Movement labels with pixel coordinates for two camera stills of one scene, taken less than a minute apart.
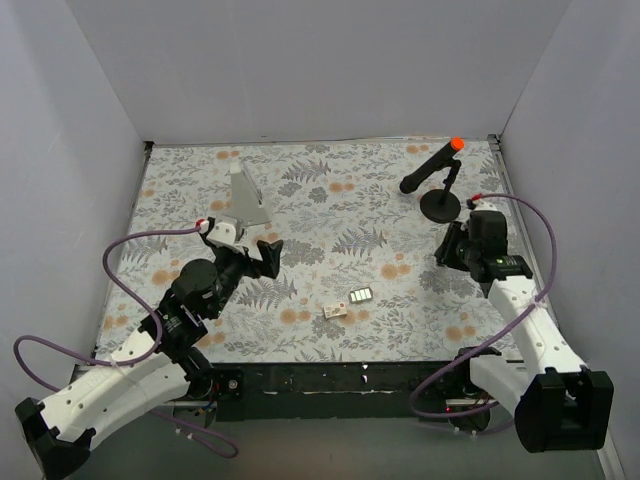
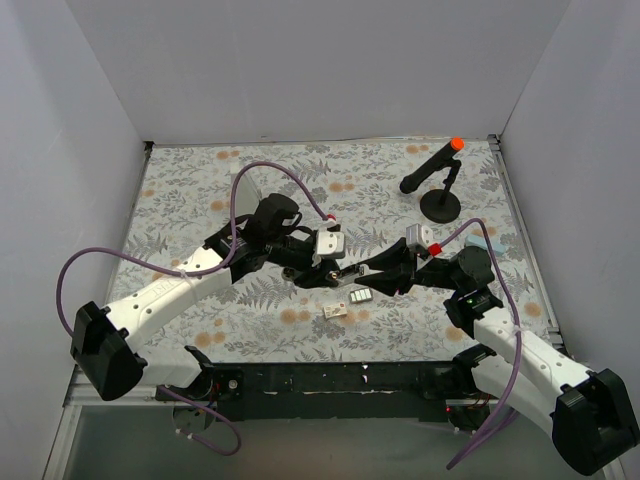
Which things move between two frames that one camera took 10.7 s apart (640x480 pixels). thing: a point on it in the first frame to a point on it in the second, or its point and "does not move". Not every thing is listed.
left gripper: [251, 264] to [314, 270]
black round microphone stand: [442, 205] does not move
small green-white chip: [362, 294] does not move
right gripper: [447, 248] to [410, 267]
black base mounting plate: [326, 392] does not move
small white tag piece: [335, 311] does not move
